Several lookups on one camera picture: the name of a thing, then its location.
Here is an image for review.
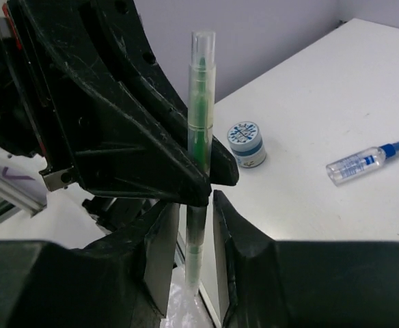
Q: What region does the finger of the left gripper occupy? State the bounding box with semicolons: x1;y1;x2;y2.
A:
18;1;210;206
93;0;240;187

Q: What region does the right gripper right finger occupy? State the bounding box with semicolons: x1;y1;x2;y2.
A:
212;190;281;327

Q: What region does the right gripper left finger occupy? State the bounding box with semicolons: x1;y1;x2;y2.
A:
71;201;180;327

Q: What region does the green gel pen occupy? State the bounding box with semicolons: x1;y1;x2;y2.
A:
184;30;217;298

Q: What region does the clear blue spray bottle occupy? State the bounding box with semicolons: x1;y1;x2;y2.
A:
325;141;399;186

